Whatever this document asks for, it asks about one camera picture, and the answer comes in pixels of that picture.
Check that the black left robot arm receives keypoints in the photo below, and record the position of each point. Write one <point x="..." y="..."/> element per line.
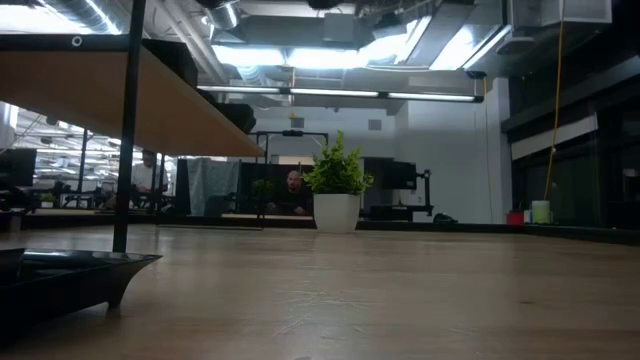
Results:
<point x="215" y="3"/>

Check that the green plant in white pot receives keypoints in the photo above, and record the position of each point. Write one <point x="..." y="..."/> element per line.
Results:
<point x="337" y="170"/>

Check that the person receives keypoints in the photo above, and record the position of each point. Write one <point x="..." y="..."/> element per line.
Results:
<point x="145" y="175"/>
<point x="294" y="192"/>

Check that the small background plant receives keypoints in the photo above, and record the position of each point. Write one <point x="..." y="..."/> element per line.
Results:
<point x="262" y="189"/>
<point x="47" y="199"/>

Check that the black monitor on stand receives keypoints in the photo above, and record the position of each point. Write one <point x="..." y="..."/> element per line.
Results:
<point x="400" y="175"/>

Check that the long ceiling light fixture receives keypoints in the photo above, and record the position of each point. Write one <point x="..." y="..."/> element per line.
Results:
<point x="340" y="92"/>

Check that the grey curtain panel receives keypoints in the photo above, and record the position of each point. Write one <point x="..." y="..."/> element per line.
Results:
<point x="212" y="182"/>

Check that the small black dome object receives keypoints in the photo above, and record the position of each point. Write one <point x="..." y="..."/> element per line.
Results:
<point x="444" y="218"/>

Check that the small red object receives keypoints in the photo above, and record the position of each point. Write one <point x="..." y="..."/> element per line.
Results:
<point x="515" y="217"/>

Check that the pale green cup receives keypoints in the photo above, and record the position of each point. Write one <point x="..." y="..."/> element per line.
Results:
<point x="540" y="211"/>

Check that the background wooden table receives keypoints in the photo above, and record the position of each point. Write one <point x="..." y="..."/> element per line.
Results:
<point x="75" y="217"/>

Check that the black background monitor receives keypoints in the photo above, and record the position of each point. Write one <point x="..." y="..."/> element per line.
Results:
<point x="17" y="167"/>

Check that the black background rig frame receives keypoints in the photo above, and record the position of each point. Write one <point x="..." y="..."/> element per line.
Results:
<point x="292" y="133"/>

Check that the square wall vent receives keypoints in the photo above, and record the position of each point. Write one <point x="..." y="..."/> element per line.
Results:
<point x="297" y="122"/>
<point x="374" y="124"/>

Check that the black security camera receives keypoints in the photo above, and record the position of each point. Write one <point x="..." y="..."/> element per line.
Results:
<point x="475" y="74"/>

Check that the wooden shelf with black frame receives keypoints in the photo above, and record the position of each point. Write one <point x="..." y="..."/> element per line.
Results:
<point x="65" y="90"/>

